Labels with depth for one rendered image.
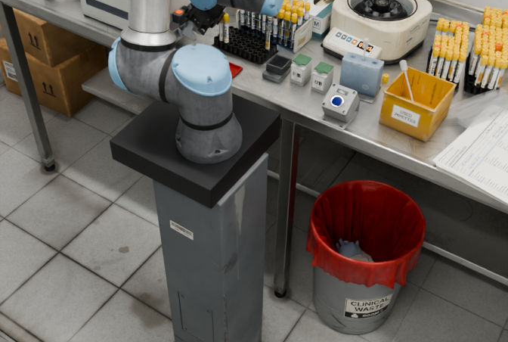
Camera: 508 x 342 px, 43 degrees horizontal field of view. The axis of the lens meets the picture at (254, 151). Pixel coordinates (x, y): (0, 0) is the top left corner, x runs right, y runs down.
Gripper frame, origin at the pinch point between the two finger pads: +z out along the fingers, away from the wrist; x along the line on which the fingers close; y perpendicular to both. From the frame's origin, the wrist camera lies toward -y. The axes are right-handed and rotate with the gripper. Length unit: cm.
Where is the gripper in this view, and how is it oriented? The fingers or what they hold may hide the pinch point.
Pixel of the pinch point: (181, 30)
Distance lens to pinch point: 187.5
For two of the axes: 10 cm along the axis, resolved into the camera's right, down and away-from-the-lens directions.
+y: 7.2, 6.9, -0.1
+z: -4.3, 4.5, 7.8
